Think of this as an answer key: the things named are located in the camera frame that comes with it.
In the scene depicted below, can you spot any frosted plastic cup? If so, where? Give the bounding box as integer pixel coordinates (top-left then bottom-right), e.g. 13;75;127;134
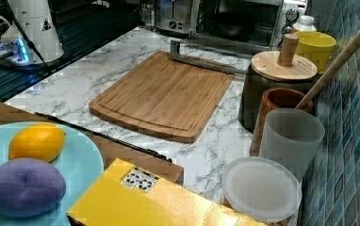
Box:
258;108;325;182

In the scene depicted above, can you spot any brown wooden utensil holder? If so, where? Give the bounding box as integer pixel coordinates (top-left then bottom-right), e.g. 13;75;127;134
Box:
250;88;304;156

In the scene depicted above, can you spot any silver toaster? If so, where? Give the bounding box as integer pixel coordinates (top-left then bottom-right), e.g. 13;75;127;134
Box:
155;0;201;35

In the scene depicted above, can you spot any wooden rolling pin handle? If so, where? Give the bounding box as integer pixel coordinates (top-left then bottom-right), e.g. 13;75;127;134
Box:
296;29;360;109

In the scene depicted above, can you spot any black cable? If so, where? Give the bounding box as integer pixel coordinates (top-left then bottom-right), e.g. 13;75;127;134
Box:
2;0;54;75

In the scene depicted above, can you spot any yellow cardboard box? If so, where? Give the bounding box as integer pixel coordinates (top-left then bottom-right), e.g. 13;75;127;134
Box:
67;159;265;226

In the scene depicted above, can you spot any dark canister with wooden lid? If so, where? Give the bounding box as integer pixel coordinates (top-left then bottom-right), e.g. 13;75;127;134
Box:
238;34;318;132

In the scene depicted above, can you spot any purple plush fruit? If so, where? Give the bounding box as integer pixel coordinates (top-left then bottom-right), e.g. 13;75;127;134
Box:
0;158;66;218

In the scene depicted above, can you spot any clear lidded plastic container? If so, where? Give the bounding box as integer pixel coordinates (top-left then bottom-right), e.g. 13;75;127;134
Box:
221;156;302;223

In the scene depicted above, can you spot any light blue plate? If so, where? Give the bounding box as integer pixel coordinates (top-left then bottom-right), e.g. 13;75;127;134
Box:
0;121;104;226

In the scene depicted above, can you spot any silver toaster oven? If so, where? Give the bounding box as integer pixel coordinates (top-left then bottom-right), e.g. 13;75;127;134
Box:
188;0;308;56

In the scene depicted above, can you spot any glass oven door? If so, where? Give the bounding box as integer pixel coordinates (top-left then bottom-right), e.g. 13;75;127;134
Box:
170;35;252;75

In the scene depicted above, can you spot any dark pan inside oven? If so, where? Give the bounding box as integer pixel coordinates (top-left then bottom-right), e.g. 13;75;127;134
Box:
214;12;256;39

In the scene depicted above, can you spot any white lidded jar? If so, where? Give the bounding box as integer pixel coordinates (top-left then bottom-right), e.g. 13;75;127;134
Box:
291;15;317;33

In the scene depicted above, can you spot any yellow ceramic cup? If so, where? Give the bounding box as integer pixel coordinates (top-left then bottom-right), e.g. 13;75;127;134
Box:
295;31;336;74

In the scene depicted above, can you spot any yellow toy lemon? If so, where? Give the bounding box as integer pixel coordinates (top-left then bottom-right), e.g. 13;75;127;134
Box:
8;123;66;162

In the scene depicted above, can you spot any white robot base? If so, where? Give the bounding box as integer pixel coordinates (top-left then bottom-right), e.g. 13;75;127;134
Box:
1;0;64;66

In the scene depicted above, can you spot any wooden tray under plate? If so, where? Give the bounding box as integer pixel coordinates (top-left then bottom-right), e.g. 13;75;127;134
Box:
0;102;184;186

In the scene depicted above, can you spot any bamboo cutting board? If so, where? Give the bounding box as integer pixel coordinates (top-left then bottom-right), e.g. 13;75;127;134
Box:
89;51;234;143

